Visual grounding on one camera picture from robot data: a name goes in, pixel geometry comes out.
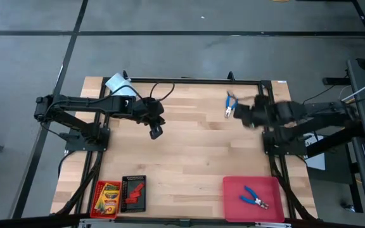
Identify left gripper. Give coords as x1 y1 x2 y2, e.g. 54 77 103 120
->
132 96 166 141

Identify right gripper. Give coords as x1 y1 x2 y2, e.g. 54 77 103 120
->
233 94 298 129

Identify yellow crayon box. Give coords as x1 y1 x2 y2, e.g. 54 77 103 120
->
93 181 121 217

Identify blue-handled pliers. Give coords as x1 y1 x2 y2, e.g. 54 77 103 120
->
224 91 240 119
239 185 270 210

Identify white plastic container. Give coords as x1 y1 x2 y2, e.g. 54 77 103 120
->
105 72 138 98

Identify black slotted plastic basket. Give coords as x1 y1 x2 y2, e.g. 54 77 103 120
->
120 174 148 213

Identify red slotted plastic basket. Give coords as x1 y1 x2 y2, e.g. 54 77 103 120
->
89 179 122 220

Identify white paper sheet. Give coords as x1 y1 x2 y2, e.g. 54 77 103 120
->
305 134 326 172

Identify red plastic tray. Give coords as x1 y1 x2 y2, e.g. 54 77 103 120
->
222 175 286 224

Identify white rod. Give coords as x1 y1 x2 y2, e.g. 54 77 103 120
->
340 73 365 103

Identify black cable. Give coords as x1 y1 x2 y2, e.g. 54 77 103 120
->
150 81 176 103

